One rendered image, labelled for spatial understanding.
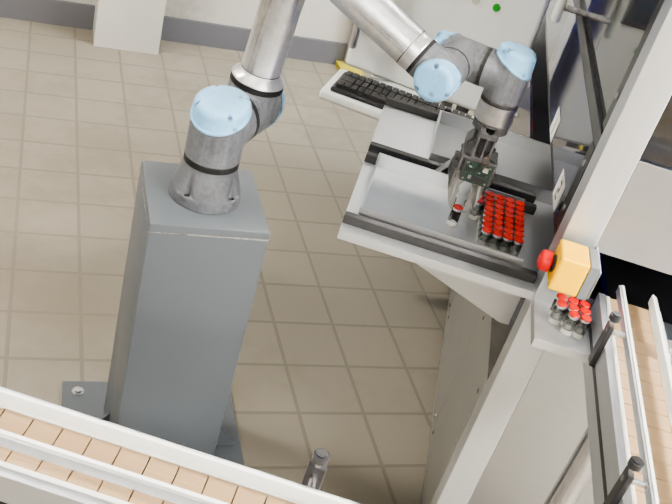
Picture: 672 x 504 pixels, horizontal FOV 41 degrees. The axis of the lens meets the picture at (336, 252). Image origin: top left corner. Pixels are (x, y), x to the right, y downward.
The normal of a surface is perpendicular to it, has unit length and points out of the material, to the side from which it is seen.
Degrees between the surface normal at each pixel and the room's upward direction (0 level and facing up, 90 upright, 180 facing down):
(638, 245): 90
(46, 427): 0
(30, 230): 0
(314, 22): 90
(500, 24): 90
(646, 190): 90
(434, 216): 0
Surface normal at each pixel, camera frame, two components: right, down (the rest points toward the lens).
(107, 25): 0.23, 0.59
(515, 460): -0.18, 0.51
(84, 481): 0.25, -0.80
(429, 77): -0.38, 0.44
